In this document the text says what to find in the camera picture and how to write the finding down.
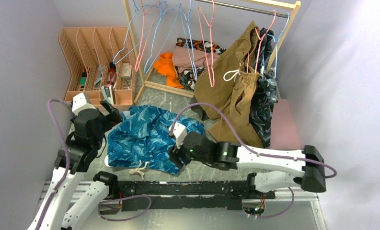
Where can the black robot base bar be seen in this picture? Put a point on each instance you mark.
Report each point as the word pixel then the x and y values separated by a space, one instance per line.
pixel 186 194

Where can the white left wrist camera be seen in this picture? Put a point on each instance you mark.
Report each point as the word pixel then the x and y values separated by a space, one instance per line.
pixel 81 102

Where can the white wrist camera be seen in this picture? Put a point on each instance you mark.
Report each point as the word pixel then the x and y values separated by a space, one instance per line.
pixel 81 102
pixel 179 132

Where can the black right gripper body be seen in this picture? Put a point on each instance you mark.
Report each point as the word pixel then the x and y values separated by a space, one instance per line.
pixel 186 156

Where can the olive green garment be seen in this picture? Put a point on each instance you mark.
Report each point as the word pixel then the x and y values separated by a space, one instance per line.
pixel 198 110

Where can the pink mat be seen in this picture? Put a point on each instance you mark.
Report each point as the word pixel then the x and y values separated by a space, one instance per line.
pixel 284 134

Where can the brown hanging shorts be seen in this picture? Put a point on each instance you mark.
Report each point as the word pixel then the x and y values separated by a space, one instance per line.
pixel 229 101

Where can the dark patterned hanging garment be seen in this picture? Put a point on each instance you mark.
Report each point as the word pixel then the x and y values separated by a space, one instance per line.
pixel 265 96

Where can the peach plastic desk organizer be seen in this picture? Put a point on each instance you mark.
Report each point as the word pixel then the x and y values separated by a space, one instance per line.
pixel 89 52

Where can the pink folded garment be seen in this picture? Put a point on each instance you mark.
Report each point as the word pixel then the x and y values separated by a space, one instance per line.
pixel 184 57

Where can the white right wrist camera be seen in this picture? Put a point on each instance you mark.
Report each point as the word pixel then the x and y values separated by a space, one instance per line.
pixel 179 132

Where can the toothbrush blister pack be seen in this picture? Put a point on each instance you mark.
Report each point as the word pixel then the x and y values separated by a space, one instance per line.
pixel 107 161

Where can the black orange patterned garment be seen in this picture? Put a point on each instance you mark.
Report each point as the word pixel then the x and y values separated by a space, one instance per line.
pixel 186 76

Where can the blue leaf-print shorts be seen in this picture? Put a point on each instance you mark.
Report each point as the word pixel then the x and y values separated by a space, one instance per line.
pixel 142 139

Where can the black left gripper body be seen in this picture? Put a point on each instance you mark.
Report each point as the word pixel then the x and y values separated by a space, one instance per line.
pixel 106 123

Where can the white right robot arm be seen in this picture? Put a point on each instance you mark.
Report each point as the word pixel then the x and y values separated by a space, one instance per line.
pixel 284 168

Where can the wooden clothes rack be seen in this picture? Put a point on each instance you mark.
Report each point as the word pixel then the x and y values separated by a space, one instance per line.
pixel 291 15

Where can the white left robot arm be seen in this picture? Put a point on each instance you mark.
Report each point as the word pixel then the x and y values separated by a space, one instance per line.
pixel 78 151

